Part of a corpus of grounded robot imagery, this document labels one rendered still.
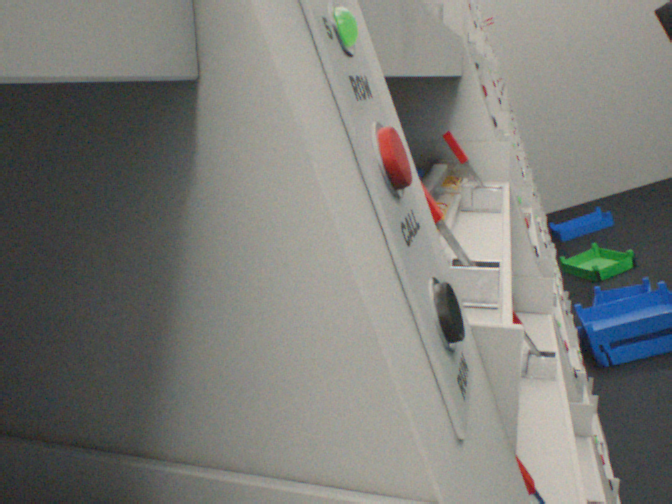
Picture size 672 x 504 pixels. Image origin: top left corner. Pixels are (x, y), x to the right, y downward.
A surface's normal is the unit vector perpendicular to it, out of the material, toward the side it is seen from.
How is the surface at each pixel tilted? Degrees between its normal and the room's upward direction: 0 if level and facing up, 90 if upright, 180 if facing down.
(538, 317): 20
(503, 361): 90
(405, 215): 90
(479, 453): 90
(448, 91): 90
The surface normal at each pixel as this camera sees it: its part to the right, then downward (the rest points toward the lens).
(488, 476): 0.90, -0.28
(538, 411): -0.02, -0.96
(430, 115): -0.26, 0.26
